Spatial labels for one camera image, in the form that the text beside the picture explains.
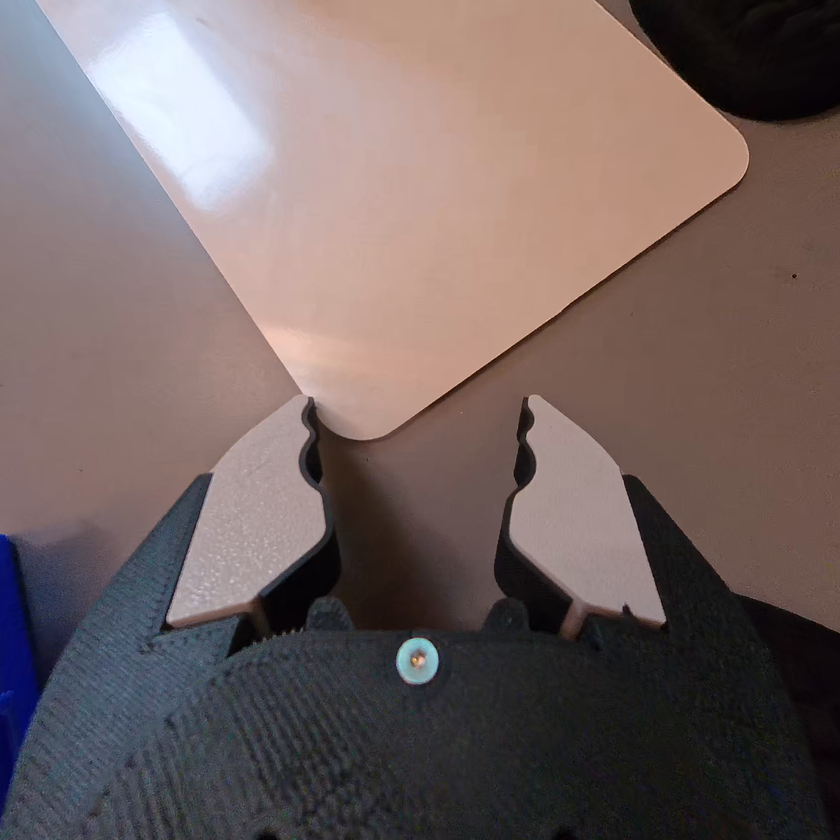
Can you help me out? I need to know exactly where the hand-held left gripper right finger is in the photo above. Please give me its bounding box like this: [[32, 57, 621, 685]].
[[494, 393, 669, 632]]

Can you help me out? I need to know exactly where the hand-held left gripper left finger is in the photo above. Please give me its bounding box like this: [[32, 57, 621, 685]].
[[166, 394, 341, 631]]

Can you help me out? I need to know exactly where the white whiteboard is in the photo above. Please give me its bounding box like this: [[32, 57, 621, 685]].
[[36, 0, 752, 443]]

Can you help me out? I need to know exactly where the blue plastic bin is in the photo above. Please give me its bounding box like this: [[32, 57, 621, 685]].
[[0, 532, 42, 778]]

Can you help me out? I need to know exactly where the black textured wrist pad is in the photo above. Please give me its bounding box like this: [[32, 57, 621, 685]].
[[628, 0, 840, 123]]

